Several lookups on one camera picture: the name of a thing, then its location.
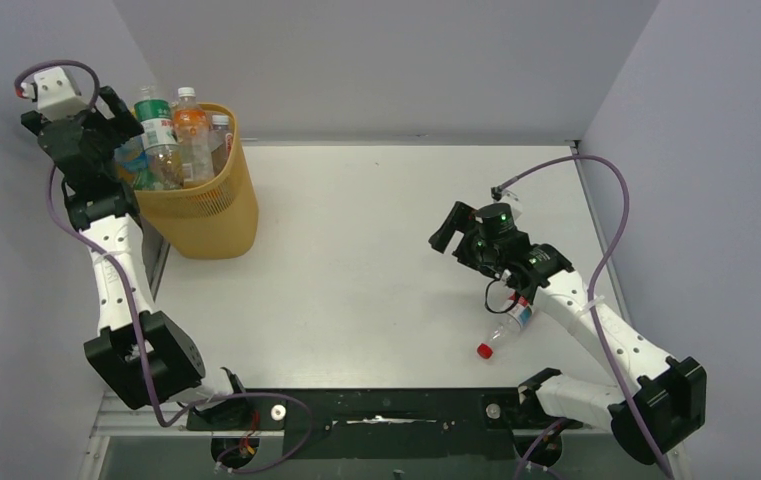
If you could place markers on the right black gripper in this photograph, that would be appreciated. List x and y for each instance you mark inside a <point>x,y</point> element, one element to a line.
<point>462,229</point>

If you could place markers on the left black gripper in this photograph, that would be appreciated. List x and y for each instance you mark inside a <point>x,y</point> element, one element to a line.
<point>128,129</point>

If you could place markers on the green cap water bottle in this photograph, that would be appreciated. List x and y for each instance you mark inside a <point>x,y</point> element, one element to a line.
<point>164,164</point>

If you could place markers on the orange drink bottle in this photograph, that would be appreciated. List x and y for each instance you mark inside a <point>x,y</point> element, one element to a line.
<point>191,126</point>

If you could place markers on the red label bottle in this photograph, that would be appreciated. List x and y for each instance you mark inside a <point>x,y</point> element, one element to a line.
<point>513,318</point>

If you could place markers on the blue label clear bottle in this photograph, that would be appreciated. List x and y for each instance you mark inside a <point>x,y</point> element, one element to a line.
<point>132,164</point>

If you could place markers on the small blue label bottle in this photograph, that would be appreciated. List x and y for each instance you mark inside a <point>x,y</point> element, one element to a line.
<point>220,141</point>

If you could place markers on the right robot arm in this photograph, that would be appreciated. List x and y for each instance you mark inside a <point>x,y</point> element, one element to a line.
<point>656,400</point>

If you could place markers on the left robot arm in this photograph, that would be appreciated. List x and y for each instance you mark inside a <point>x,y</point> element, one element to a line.
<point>139,352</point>

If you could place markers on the yellow mesh waste bin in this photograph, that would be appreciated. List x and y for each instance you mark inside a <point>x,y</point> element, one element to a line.
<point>216,220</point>

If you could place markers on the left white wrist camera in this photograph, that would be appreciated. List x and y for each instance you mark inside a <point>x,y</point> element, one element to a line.
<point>54,91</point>

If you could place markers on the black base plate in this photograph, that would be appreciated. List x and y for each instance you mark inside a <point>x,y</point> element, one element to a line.
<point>381,424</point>

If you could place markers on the aluminium rail frame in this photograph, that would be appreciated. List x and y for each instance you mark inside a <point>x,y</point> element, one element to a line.
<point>115,420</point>

